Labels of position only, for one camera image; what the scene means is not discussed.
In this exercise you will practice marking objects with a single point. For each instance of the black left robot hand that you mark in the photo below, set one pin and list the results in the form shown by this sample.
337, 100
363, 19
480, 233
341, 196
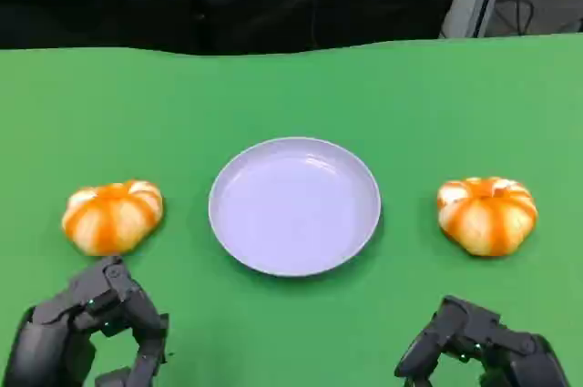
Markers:
68, 314

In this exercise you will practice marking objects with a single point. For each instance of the lilac plate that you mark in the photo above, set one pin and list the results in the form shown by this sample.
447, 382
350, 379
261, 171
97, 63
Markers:
294, 206

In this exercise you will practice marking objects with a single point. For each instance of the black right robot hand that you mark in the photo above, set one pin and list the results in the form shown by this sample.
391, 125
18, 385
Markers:
501, 350

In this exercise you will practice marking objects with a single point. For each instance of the orange and white bread roll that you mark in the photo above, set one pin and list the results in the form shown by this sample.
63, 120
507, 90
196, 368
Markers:
112, 217
487, 216

